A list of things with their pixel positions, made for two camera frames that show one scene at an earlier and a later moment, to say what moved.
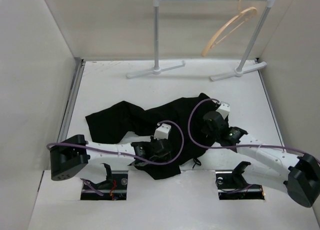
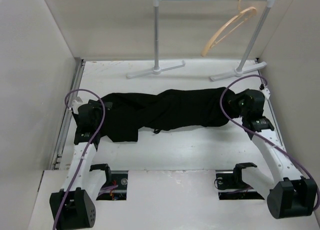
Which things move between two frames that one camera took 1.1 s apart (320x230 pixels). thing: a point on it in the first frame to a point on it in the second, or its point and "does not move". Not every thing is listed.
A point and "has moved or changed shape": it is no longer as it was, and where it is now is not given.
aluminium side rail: [62, 135] does not move
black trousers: [186, 128] has moved or changed shape
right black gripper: [205, 129] to [235, 98]
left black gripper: [162, 157] to [98, 106]
